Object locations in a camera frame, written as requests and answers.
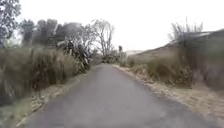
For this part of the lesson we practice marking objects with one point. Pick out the dry grass hillside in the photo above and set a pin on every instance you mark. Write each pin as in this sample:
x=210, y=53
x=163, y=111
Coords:
x=160, y=51

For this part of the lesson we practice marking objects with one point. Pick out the row of trees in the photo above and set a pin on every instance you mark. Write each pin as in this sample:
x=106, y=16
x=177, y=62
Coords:
x=66, y=33

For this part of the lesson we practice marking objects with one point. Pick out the grey asphalt path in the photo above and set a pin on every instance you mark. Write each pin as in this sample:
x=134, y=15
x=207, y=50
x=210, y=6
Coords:
x=106, y=100

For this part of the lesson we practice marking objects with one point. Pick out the dry leaf litter verge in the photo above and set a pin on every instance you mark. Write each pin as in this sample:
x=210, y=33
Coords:
x=193, y=96
x=40, y=100

